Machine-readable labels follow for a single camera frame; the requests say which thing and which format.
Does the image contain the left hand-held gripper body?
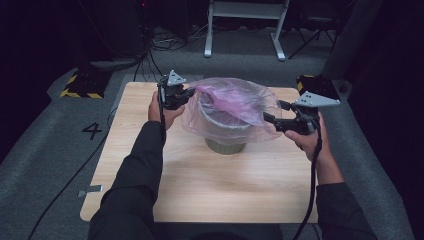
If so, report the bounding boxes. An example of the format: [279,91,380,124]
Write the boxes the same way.
[156,69,188,111]

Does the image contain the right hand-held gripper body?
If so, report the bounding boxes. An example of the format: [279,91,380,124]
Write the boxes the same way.
[282,90,342,136]

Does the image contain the pink plastic bag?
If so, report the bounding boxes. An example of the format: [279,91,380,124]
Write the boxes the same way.
[180,76,285,146]

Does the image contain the green plastic bin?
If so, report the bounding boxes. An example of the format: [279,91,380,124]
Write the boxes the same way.
[197,91,262,156]

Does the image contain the person's left hand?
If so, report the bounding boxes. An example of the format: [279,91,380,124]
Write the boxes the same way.
[147,91,187,131]

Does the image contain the person's right hand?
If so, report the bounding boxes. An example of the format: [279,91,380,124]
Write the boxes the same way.
[283,110,335,162]

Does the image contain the yellow black striped base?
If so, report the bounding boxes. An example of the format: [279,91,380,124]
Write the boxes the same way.
[296,74,342,103]
[59,68,113,100]

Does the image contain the black tripod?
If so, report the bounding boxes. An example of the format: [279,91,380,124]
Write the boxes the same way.
[287,14,338,61]

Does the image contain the grey pole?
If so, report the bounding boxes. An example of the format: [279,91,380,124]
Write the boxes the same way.
[321,0,385,81]

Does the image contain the white metal stand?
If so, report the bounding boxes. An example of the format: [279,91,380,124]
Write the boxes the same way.
[203,0,291,62]

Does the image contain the grey tape strip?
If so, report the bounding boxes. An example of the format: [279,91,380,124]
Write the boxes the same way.
[77,184,105,198]

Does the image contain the bundle of black cables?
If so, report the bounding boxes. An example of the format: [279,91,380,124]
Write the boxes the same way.
[131,0,209,84]

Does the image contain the right hand-held gripper cable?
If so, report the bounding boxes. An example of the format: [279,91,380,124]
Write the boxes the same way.
[291,121,324,240]

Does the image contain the black floor cable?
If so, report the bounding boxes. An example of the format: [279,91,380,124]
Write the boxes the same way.
[26,106,118,240]

